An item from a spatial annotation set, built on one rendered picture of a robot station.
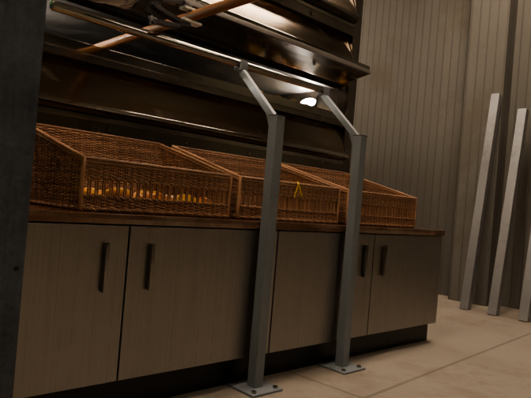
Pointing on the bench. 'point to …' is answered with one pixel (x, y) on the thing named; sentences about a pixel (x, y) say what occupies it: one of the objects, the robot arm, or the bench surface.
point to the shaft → (180, 17)
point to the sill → (175, 72)
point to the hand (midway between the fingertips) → (190, 16)
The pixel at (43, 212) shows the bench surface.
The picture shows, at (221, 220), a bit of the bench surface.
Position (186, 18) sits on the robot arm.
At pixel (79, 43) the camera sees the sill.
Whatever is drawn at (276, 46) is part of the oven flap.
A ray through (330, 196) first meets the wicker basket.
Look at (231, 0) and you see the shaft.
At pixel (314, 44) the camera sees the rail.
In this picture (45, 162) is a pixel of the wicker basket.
